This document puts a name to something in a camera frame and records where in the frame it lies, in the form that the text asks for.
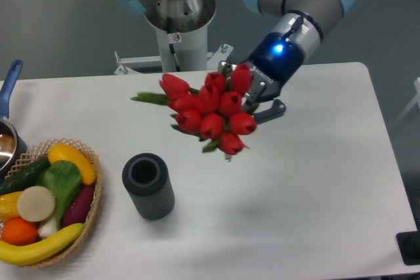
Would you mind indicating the woven wicker basket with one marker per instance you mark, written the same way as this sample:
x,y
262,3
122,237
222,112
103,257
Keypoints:
x,y
41,150

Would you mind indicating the green cucumber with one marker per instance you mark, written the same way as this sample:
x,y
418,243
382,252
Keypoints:
x,y
25,177

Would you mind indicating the black device at edge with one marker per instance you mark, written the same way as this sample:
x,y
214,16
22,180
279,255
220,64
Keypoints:
x,y
408,243

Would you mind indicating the purple sweet potato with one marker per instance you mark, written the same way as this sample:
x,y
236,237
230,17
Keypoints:
x,y
80,207

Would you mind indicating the red tulip bouquet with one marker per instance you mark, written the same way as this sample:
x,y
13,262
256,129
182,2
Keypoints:
x,y
213,113

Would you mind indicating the beige round disc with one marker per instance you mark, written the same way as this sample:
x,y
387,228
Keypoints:
x,y
35,204

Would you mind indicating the white frame at right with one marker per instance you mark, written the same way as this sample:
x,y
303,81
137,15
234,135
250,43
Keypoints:
x,y
411,109

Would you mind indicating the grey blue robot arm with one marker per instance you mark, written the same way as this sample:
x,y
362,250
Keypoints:
x,y
303,22

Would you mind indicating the blue handled saucepan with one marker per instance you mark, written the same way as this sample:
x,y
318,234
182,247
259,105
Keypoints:
x,y
12,146

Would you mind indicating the green bok choy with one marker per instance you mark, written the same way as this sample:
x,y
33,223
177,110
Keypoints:
x,y
63,180

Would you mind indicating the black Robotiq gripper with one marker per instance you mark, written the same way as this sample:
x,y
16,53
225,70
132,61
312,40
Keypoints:
x,y
272,63

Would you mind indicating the dark grey ribbed vase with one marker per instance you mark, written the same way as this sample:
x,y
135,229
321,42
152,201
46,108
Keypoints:
x,y
146,179

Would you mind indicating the yellow banana lower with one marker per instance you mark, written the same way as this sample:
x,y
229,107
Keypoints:
x,y
41,250

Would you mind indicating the yellow pepper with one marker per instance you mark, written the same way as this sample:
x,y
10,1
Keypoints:
x,y
8,206

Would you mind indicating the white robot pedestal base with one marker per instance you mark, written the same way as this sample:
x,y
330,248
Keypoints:
x,y
181,28

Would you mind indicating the orange fruit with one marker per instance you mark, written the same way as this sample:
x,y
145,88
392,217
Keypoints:
x,y
19,232

